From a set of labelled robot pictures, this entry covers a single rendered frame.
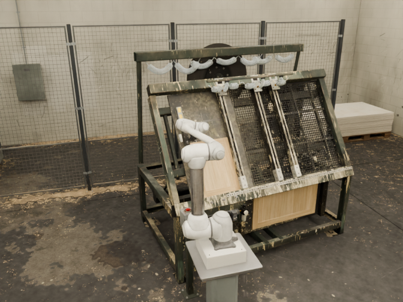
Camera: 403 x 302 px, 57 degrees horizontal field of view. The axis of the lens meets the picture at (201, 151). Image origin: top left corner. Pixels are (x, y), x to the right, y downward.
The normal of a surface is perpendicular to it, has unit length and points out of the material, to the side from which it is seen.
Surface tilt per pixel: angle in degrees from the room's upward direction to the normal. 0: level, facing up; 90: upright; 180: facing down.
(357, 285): 0
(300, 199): 90
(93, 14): 90
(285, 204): 90
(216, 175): 57
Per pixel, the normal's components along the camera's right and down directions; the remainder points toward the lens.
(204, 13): 0.28, 0.34
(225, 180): 0.34, -0.25
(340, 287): -0.01, -0.93
